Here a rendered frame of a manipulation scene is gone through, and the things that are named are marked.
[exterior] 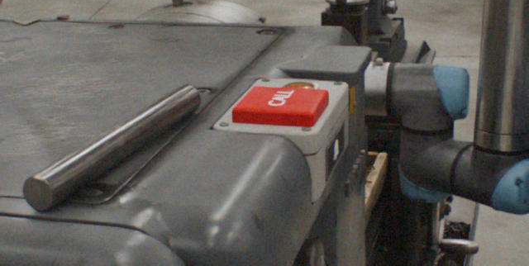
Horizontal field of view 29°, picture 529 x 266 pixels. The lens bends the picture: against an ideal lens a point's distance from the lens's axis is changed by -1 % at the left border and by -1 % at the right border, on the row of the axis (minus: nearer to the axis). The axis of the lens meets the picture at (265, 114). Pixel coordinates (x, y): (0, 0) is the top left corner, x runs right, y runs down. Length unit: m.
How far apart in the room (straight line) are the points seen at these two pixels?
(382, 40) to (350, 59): 1.45
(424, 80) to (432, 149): 0.10
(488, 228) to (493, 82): 2.36
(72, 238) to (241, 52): 0.40
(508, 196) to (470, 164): 0.07
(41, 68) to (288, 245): 0.34
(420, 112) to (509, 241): 2.19
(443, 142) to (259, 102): 0.71
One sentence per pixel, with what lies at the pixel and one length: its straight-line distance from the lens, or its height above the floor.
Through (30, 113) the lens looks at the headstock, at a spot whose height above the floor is 1.26.
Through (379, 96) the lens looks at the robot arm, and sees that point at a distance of 1.41.
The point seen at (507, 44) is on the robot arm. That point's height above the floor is 1.17.
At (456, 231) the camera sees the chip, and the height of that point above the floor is 0.54.
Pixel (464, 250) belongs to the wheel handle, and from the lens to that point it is 1.86.
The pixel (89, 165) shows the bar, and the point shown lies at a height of 1.27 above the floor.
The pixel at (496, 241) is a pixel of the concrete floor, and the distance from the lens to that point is 3.57.
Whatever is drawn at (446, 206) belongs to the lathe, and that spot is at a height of 0.74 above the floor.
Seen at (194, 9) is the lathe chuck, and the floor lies 1.24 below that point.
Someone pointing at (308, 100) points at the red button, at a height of 1.27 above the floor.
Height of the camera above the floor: 1.48
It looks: 18 degrees down
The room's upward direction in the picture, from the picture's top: 2 degrees counter-clockwise
